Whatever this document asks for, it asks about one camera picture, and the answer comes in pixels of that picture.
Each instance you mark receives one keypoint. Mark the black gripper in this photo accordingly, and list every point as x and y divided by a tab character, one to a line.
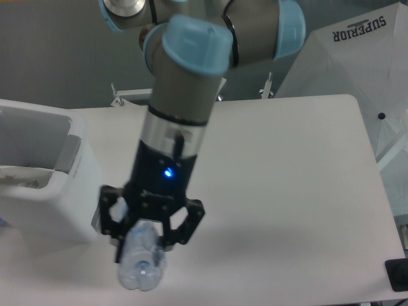
156	191

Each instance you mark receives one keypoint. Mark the clear plastic water bottle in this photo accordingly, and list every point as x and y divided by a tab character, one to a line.
143	260

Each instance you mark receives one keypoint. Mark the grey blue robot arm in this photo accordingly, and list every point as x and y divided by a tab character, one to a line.
188	58

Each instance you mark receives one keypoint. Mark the white trash can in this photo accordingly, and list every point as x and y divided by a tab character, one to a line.
56	139

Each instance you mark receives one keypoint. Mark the black device at table corner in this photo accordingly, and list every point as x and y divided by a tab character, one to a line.
397	274

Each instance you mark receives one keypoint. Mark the white umbrella with lettering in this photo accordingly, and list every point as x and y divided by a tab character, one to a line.
365	57

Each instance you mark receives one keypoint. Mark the white metal base bracket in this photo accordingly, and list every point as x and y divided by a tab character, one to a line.
141	96

